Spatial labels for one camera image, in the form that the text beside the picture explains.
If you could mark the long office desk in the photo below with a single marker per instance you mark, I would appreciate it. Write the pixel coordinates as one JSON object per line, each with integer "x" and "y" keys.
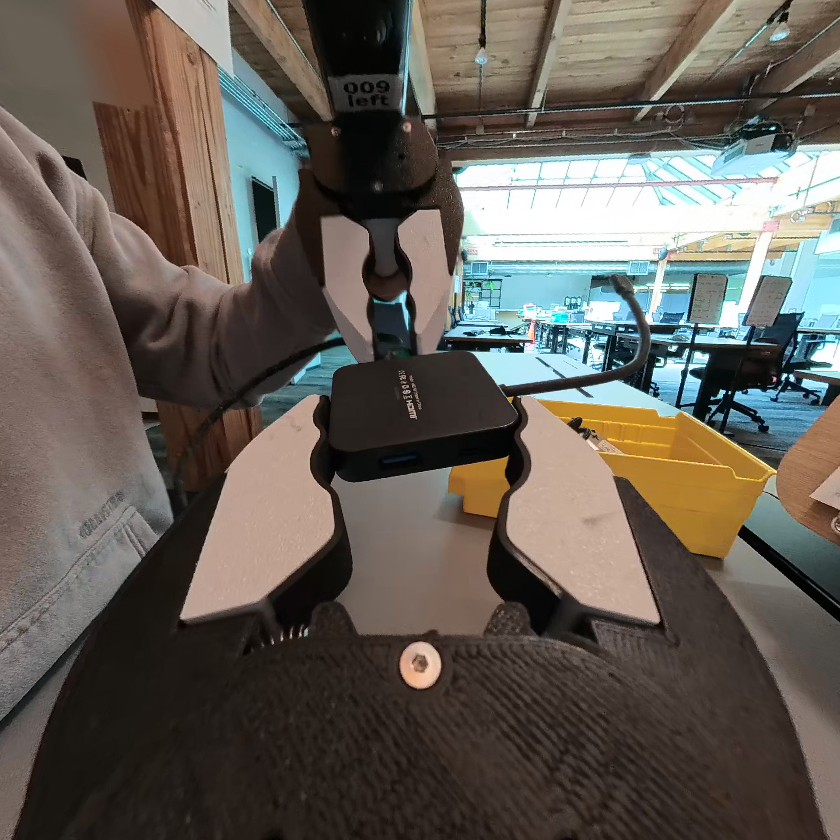
{"x": 695, "y": 348}

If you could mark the brown wooden board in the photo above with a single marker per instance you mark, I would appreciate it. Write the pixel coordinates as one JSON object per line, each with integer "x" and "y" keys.
{"x": 810, "y": 479}

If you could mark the hanging light bulb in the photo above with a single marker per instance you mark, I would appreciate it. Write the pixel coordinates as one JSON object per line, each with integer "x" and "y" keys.
{"x": 481, "y": 56}

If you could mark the person's grey hoodie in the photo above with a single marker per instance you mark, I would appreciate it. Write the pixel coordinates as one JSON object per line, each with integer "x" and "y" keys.
{"x": 59, "y": 426}

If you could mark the black usb hub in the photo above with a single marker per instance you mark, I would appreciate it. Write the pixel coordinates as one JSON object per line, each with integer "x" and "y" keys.
{"x": 420, "y": 407}

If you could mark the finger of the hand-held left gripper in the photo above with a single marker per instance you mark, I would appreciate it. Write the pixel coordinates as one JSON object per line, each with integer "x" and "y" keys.
{"x": 341, "y": 275}
{"x": 430, "y": 275}

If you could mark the ceiling projector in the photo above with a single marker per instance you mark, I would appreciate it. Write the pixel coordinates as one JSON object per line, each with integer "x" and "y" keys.
{"x": 754, "y": 148}

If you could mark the wooden pillar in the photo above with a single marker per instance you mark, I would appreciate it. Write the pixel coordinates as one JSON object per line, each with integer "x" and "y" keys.
{"x": 177, "y": 164}

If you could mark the black office chair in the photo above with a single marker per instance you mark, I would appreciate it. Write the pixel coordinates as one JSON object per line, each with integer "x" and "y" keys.
{"x": 761, "y": 367}

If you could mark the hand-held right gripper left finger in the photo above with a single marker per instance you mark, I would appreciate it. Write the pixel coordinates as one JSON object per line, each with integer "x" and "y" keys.
{"x": 269, "y": 512}

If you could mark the whiteboard on stand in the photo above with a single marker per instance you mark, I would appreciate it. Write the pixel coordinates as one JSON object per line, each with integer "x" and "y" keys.
{"x": 709, "y": 298}
{"x": 769, "y": 300}

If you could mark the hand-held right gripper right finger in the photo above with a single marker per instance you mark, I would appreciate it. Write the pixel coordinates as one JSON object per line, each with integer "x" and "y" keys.
{"x": 577, "y": 525}

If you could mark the yellow plastic bin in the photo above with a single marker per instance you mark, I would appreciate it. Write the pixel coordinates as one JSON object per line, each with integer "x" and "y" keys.
{"x": 663, "y": 485}

